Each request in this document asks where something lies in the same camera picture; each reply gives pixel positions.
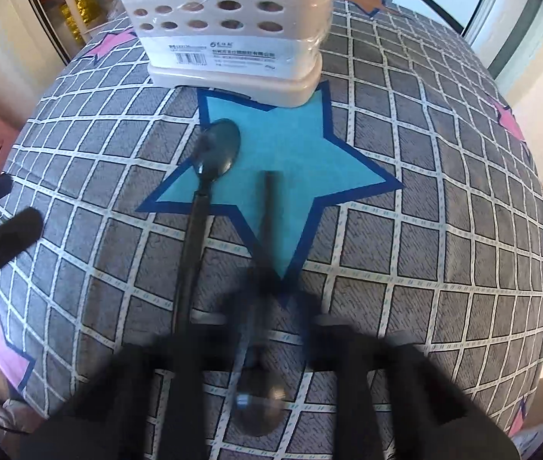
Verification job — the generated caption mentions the grey checked tablecloth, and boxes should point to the grey checked tablecloth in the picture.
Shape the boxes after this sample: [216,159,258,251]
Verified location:
[0,0,543,460]

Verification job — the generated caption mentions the black spoon dark handle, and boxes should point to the black spoon dark handle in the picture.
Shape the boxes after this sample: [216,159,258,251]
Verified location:
[234,170,286,437]

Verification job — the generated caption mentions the white plastic utensil holder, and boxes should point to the white plastic utensil holder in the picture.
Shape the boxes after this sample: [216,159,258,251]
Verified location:
[121,0,333,108]

